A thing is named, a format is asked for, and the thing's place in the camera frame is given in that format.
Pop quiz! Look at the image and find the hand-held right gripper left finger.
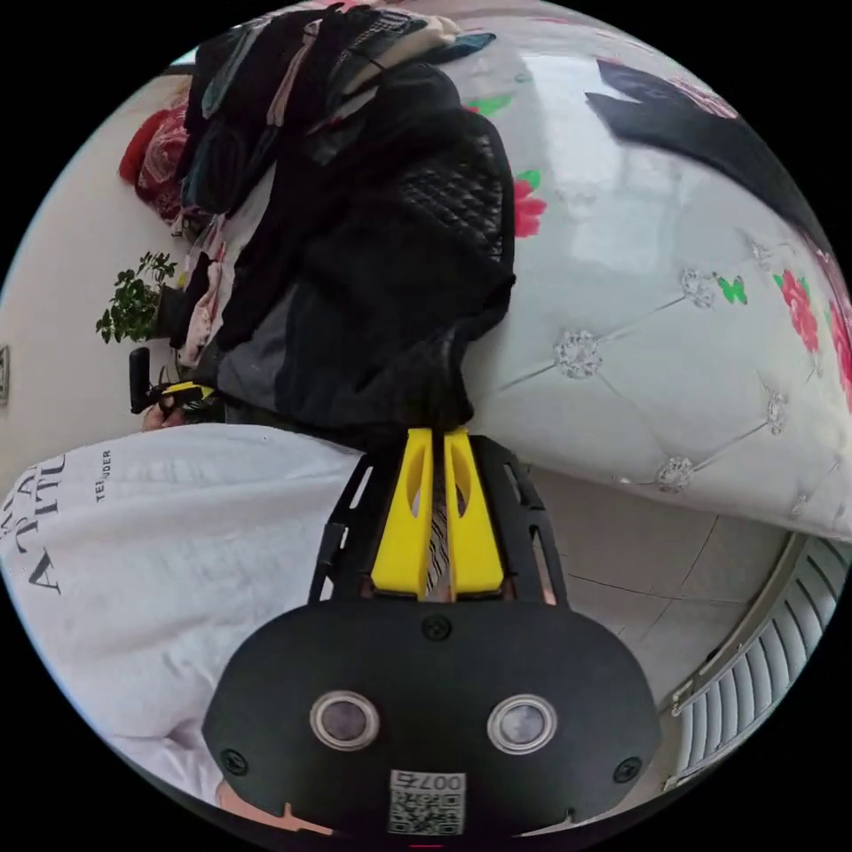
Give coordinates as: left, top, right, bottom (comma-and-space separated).
370, 428, 435, 596

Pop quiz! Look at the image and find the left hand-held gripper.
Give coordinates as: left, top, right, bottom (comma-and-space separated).
148, 381, 217, 415

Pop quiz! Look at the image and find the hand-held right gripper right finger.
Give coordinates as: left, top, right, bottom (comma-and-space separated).
444, 428, 504, 596

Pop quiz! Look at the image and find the black long sleeve shirt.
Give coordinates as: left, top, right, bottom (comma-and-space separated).
216, 63, 519, 442

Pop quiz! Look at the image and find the person's left hand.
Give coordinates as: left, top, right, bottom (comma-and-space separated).
141, 398, 189, 432

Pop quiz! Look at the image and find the person's right hand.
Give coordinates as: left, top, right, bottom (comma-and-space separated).
214, 779, 337, 837

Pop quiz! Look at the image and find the green potted plant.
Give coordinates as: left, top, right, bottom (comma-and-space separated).
95, 250, 179, 345

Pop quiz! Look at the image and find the person's body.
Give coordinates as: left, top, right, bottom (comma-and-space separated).
0, 422, 375, 808

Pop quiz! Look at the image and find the red cloth bundle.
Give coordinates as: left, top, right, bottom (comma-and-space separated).
118, 105, 194, 225

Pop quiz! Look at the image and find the pile of clothes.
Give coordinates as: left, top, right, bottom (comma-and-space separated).
170, 3, 497, 368

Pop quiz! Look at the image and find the white radiator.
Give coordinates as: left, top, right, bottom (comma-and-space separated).
662, 532, 852, 794

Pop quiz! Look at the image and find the bed with flowered white sheet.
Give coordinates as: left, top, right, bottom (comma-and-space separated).
425, 0, 852, 541

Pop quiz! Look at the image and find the black garment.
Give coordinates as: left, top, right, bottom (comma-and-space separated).
584, 56, 837, 267

